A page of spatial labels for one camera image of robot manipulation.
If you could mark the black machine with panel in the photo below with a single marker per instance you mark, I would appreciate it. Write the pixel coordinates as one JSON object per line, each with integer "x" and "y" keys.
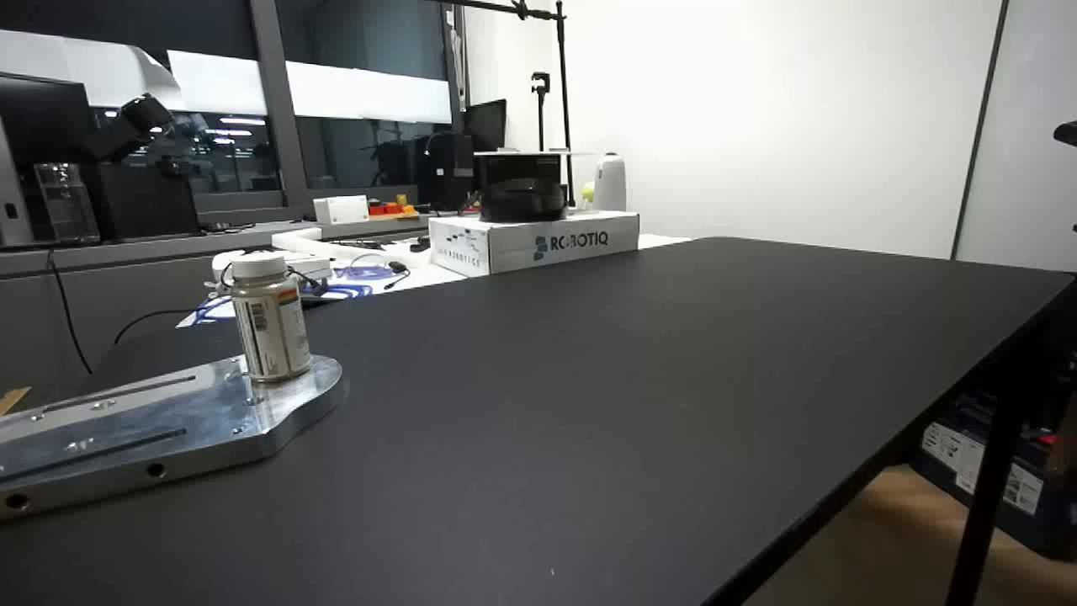
{"x": 44, "y": 170}

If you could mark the black box with clear lid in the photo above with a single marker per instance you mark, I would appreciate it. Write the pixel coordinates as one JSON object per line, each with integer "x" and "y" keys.
{"x": 521, "y": 188}

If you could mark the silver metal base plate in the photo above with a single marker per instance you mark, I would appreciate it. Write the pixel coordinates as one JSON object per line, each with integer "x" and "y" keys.
{"x": 169, "y": 424}

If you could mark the black table leg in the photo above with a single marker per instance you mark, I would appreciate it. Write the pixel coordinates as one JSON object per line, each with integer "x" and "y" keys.
{"x": 996, "y": 471}

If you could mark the dark box with white labels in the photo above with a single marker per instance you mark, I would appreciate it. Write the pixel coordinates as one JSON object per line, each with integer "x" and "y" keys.
{"x": 1016, "y": 471}

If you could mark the black computer monitor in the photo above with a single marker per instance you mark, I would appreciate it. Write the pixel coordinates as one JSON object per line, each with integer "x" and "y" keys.
{"x": 485, "y": 121}

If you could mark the small white box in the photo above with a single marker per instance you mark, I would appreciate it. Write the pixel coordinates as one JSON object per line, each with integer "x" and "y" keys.
{"x": 342, "y": 210}

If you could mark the blue printed paper sheet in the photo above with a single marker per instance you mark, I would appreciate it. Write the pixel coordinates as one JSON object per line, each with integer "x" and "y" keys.
{"x": 360, "y": 276}

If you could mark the white pill bottle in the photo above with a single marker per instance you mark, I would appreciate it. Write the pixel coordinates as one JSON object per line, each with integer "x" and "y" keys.
{"x": 274, "y": 323}

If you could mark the orange red small object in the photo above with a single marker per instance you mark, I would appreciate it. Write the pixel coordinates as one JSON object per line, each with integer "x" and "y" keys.
{"x": 392, "y": 207}

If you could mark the black stand with crossbar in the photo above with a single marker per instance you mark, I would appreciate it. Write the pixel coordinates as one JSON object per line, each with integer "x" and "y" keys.
{"x": 565, "y": 102}

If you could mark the wooden piece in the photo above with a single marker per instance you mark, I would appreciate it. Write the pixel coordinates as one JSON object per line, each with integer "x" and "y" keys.
{"x": 12, "y": 397}

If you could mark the white Robotiq cardboard box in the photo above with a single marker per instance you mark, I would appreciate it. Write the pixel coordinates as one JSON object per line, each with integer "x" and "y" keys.
{"x": 528, "y": 241}

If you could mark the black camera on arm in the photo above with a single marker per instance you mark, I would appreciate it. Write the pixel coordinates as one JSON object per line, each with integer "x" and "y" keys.
{"x": 137, "y": 118}

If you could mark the white plastic bottle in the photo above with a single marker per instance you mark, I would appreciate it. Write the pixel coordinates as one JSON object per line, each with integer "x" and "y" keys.
{"x": 610, "y": 188}

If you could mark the black object at wall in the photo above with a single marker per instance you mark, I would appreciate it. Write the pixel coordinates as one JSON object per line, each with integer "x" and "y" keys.
{"x": 1069, "y": 134}

